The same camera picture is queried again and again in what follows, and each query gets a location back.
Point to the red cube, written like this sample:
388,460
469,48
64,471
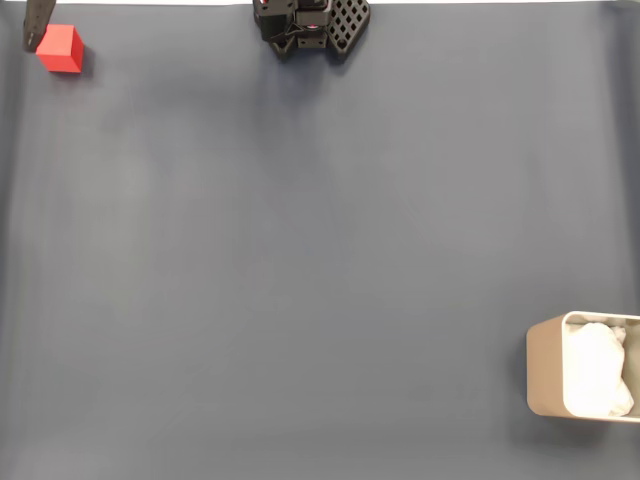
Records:
60,50

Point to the beige plastic box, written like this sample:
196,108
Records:
545,370

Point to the white crumpled paper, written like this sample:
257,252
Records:
597,370

